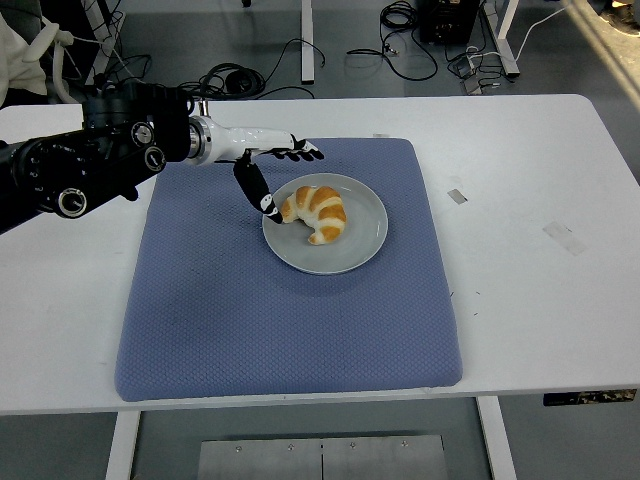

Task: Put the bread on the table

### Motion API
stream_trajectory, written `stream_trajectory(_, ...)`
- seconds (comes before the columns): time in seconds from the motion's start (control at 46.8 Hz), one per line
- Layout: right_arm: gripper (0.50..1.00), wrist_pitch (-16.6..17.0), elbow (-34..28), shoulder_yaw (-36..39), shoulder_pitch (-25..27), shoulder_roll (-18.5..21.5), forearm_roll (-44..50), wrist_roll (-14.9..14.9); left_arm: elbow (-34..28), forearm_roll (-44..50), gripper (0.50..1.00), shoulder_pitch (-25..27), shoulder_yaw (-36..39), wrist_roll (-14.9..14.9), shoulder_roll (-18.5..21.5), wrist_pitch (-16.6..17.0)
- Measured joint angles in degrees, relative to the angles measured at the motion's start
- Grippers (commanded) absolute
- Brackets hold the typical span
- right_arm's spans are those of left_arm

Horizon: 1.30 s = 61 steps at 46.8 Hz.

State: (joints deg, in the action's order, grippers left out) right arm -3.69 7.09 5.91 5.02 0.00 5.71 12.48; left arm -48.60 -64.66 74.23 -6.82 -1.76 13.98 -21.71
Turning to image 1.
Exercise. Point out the black table control box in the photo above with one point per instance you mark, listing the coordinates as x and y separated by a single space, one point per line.
585 397

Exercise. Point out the white table leg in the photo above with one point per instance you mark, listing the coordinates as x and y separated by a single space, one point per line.
497 440
121 445

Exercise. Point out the grey metal plate with screws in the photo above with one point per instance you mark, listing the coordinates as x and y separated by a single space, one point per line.
260 460

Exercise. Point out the white fabric cover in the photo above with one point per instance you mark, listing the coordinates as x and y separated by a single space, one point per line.
15 65

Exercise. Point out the black equipment box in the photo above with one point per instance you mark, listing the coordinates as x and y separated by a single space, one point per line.
447 20

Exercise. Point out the golden croissant bread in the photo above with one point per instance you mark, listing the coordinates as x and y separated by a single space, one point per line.
325 205

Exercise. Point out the white background desk leg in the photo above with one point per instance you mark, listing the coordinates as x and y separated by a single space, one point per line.
306 40
505 35

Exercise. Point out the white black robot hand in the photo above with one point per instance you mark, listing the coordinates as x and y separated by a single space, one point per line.
250 137

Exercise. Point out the large grey tape piece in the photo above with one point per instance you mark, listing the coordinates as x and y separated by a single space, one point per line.
564 238

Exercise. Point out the grey floor box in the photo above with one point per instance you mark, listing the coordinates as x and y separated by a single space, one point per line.
472 86

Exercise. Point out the grey foot pedal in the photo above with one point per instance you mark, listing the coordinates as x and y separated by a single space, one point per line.
464 66

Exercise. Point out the round grey plate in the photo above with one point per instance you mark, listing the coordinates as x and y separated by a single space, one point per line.
360 240

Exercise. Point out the small grey tape piece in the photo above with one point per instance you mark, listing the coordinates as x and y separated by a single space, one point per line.
457 195

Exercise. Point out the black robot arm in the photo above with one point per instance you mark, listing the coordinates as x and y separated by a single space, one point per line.
75 160

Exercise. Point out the blue quilted mat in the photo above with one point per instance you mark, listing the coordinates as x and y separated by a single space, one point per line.
225 325

